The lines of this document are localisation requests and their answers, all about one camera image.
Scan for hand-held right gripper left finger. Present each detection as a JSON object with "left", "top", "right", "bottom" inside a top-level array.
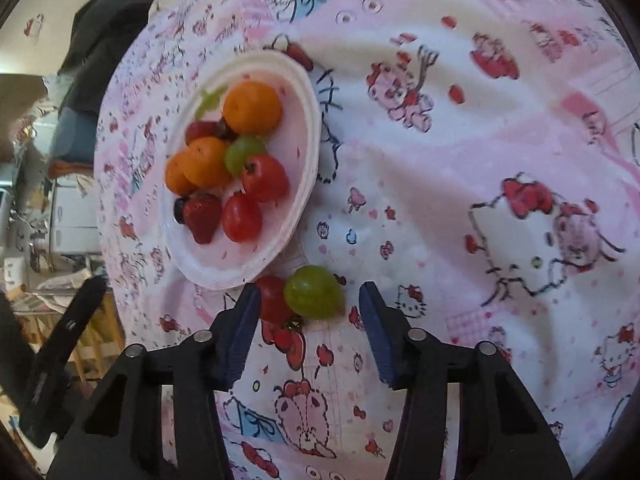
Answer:
[{"left": 47, "top": 282, "right": 263, "bottom": 480}]

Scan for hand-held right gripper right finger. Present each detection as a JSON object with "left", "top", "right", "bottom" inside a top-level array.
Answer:
[{"left": 359, "top": 281, "right": 573, "bottom": 480}]

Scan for green grape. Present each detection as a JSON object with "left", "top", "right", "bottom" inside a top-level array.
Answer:
[
  {"left": 283, "top": 265, "right": 346, "bottom": 320},
  {"left": 224, "top": 134, "right": 267, "bottom": 178}
]

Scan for white paper plate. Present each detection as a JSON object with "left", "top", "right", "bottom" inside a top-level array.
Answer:
[{"left": 160, "top": 50, "right": 322, "bottom": 291}]

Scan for oval red tomato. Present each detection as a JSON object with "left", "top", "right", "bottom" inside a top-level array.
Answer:
[{"left": 221, "top": 192, "right": 263, "bottom": 243}]

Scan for red strawberry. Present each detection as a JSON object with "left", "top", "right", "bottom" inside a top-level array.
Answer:
[
  {"left": 185, "top": 120, "right": 223, "bottom": 146},
  {"left": 182, "top": 193, "right": 224, "bottom": 245}
]

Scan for small orange kumquat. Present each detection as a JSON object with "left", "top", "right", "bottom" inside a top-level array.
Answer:
[
  {"left": 164, "top": 152, "right": 198, "bottom": 197},
  {"left": 182, "top": 136, "right": 233, "bottom": 189}
]

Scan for large orange tangerine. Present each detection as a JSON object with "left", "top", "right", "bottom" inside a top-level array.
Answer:
[{"left": 222, "top": 81, "right": 283, "bottom": 136}]

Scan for yellow wooden stool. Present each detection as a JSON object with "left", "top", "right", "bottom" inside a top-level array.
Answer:
[{"left": 27, "top": 290, "right": 127, "bottom": 391}]

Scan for white refrigerator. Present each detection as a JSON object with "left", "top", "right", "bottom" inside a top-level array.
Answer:
[{"left": 49, "top": 179, "right": 102, "bottom": 257}]

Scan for pink printed blanket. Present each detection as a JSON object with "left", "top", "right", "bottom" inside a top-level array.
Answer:
[{"left": 94, "top": 0, "right": 640, "bottom": 480}]

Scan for blue-grey cushion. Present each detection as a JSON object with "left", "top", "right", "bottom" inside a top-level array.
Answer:
[{"left": 51, "top": 109, "right": 99, "bottom": 162}]

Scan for black clothing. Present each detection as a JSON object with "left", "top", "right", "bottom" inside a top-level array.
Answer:
[{"left": 59, "top": 0, "right": 157, "bottom": 117}]

